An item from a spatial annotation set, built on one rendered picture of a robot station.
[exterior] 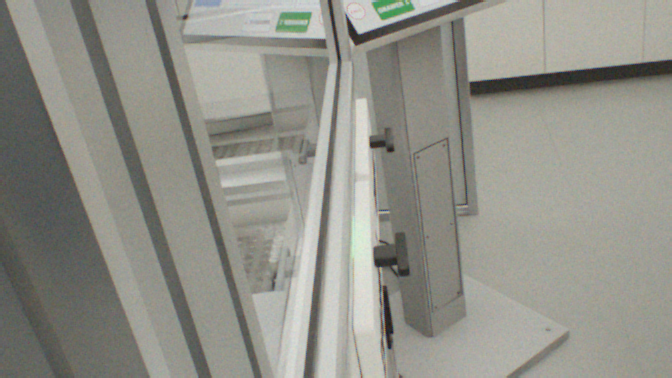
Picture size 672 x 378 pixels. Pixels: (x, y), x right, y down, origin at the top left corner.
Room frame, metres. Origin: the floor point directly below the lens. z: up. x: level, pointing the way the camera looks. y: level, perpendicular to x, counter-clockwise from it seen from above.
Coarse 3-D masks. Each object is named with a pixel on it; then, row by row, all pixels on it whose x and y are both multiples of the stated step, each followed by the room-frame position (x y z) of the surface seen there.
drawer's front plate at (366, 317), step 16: (368, 192) 0.68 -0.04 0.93; (368, 208) 0.64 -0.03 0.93; (368, 224) 0.61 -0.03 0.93; (368, 240) 0.57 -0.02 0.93; (368, 256) 0.54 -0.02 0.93; (368, 272) 0.51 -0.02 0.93; (368, 288) 0.49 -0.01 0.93; (368, 304) 0.46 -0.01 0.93; (368, 320) 0.44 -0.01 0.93; (384, 320) 0.58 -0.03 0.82; (368, 336) 0.43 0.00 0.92; (368, 352) 0.43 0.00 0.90; (368, 368) 0.43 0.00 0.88
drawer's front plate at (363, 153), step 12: (360, 108) 0.98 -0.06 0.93; (360, 120) 0.93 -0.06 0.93; (360, 132) 0.88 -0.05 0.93; (360, 144) 0.83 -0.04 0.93; (360, 156) 0.79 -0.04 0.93; (360, 168) 0.75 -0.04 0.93; (372, 168) 0.88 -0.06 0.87; (360, 180) 0.75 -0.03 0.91; (372, 180) 0.82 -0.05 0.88; (372, 192) 0.76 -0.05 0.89; (372, 204) 0.74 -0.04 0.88
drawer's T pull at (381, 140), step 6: (390, 132) 0.90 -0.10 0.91; (372, 138) 0.89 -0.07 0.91; (378, 138) 0.88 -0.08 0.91; (384, 138) 0.88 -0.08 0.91; (390, 138) 0.87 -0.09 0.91; (372, 144) 0.87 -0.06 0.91; (378, 144) 0.87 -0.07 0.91; (384, 144) 0.87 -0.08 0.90; (390, 144) 0.85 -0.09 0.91; (390, 150) 0.85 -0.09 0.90
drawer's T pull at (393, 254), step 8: (400, 232) 0.60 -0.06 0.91; (400, 240) 0.59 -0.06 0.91; (376, 248) 0.58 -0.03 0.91; (384, 248) 0.58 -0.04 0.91; (392, 248) 0.58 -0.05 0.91; (400, 248) 0.57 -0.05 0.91; (376, 256) 0.57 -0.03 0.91; (384, 256) 0.56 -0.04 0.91; (392, 256) 0.56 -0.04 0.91; (400, 256) 0.56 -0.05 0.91; (376, 264) 0.56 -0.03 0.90; (384, 264) 0.56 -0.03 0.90; (392, 264) 0.56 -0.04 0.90; (400, 264) 0.54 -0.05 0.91; (408, 264) 0.54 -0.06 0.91; (400, 272) 0.54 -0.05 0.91; (408, 272) 0.54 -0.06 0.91
